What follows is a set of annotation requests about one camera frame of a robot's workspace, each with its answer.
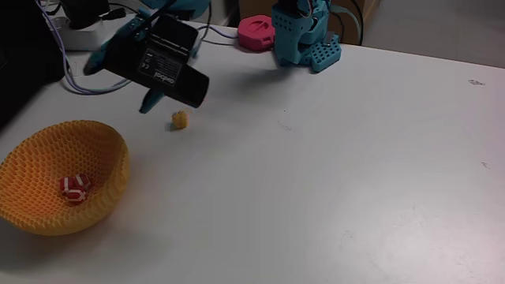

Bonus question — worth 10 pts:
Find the pink round plastic box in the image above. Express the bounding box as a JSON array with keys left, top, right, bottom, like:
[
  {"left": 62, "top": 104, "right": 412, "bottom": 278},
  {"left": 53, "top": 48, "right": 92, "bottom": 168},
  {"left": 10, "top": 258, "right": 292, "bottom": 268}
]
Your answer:
[{"left": 237, "top": 14, "right": 276, "bottom": 52}]

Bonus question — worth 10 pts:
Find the black webcam box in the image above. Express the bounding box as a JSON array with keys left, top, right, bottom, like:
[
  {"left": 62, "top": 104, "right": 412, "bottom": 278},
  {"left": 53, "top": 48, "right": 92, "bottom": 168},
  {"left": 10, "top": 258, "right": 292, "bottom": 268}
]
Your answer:
[{"left": 103, "top": 14, "right": 211, "bottom": 110}]

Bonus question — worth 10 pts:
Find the black power adapter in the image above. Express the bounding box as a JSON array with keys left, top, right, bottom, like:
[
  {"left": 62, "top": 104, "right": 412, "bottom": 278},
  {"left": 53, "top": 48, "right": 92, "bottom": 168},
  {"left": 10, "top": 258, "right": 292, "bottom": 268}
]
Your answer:
[{"left": 62, "top": 0, "right": 111, "bottom": 29}]

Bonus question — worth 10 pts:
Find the yellow studded cube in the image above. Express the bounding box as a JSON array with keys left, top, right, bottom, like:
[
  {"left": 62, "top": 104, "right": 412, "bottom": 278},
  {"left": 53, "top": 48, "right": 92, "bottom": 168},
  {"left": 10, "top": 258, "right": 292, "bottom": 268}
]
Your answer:
[{"left": 170, "top": 110, "right": 191, "bottom": 130}]

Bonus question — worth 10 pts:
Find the yellow honeycomb basket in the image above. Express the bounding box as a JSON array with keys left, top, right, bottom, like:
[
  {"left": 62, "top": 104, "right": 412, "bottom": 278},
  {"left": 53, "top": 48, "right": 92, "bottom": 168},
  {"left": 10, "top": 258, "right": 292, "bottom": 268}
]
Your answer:
[{"left": 0, "top": 120, "right": 131, "bottom": 237}]

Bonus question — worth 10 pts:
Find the black monitor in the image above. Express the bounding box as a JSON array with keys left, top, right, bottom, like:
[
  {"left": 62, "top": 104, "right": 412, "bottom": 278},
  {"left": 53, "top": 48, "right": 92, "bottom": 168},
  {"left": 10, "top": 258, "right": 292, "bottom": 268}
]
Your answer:
[{"left": 0, "top": 0, "right": 66, "bottom": 127}]

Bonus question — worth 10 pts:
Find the purple cable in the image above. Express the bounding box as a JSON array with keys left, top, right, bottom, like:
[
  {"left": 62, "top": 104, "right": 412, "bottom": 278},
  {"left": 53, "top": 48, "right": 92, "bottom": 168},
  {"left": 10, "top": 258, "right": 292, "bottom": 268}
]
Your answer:
[{"left": 35, "top": 0, "right": 239, "bottom": 95}]

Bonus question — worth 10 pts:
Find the pale green cable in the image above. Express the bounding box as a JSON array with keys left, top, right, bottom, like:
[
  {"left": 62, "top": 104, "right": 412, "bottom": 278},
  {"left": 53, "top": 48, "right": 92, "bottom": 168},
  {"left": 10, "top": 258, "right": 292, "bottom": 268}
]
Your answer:
[{"left": 92, "top": 77, "right": 132, "bottom": 95}]

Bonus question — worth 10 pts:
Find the black cable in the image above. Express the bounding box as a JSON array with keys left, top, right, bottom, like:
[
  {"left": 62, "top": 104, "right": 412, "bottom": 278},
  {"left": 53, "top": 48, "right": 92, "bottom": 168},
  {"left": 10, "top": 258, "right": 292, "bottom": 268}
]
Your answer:
[{"left": 346, "top": 0, "right": 365, "bottom": 47}]

